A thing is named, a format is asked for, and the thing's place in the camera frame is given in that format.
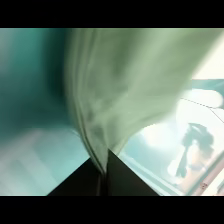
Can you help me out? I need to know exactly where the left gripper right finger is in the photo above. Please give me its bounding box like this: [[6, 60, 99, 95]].
[[106, 148, 160, 197]]

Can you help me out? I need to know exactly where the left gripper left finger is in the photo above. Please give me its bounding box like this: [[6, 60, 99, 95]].
[[47, 156, 103, 197]]

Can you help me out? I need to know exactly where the pale green garment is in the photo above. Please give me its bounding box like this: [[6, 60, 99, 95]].
[[63, 28, 224, 176]]

